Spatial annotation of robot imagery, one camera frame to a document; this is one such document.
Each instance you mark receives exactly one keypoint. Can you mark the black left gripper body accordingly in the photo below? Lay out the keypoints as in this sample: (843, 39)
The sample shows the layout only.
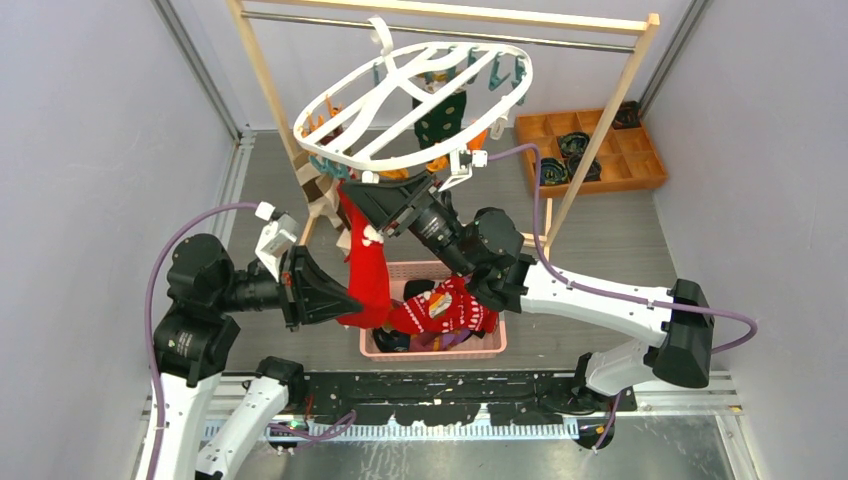
(288, 288)

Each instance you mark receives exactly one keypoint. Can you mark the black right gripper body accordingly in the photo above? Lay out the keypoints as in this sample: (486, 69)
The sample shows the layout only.
(428, 219)

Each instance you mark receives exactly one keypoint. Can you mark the navy santa sock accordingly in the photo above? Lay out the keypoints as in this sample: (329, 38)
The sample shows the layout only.
(391, 341)

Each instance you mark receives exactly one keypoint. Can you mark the red patterned white dot sock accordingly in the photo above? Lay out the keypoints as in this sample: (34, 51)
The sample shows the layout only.
(424, 314)

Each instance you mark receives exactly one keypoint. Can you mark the yellow maroon striped sock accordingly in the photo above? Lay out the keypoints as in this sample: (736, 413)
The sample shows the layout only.
(435, 342)

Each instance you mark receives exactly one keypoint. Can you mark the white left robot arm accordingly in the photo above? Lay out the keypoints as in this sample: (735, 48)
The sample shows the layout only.
(191, 345)

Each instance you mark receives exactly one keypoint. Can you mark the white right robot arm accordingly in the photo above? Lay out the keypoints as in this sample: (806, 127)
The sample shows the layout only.
(670, 330)

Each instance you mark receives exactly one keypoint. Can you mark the striped beige maroon sock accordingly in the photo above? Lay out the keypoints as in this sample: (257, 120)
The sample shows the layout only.
(319, 177)

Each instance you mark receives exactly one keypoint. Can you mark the green sock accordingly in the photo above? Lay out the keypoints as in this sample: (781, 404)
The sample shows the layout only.
(445, 120)

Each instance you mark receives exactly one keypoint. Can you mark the pink perforated plastic basket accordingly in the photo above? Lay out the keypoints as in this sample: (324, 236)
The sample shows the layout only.
(473, 348)

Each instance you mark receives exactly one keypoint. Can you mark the rolled dark sock in tray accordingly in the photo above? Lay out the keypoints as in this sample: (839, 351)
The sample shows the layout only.
(573, 144)

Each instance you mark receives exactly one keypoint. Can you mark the metal hanging rod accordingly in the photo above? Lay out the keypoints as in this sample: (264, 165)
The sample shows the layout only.
(513, 39)

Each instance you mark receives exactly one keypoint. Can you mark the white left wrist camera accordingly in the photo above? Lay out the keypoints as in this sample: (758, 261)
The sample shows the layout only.
(279, 234)

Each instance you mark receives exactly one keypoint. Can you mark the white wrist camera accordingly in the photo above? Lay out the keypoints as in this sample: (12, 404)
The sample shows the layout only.
(279, 234)
(462, 164)

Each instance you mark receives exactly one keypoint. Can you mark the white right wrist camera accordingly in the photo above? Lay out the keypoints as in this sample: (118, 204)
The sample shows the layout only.
(462, 164)

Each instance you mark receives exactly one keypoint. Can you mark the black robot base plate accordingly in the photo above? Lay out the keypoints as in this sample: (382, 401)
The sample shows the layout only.
(441, 398)

